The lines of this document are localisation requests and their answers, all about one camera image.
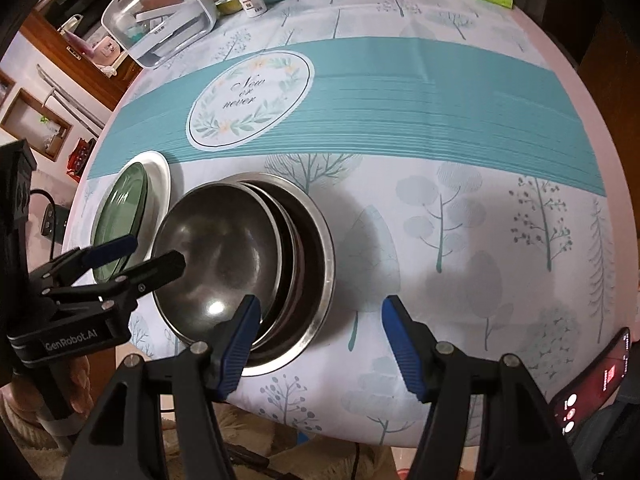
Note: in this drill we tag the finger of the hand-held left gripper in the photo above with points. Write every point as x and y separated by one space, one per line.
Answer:
160 266
112 249

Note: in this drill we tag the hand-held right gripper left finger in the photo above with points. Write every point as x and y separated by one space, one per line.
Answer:
240 347

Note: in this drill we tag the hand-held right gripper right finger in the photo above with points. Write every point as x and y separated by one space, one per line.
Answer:
406 357

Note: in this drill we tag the green plate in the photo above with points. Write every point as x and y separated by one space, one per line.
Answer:
120 200

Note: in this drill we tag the small steel bowl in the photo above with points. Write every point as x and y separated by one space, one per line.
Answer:
287 260
215 260

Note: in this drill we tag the white floral plate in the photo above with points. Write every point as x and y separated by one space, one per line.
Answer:
157 180

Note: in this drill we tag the large steel bowl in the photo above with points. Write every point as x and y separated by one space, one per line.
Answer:
320 270

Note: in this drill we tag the person's left hand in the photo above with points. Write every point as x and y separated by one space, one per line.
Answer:
81 369

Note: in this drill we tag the black power adapter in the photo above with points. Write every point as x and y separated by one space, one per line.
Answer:
54 220

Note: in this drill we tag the smartphone with red screen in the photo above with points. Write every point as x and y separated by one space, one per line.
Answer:
595 385

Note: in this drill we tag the clear plastic storage container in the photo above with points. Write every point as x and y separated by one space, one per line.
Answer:
165 20

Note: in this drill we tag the small yellow-green dish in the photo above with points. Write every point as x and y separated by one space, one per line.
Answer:
227 6

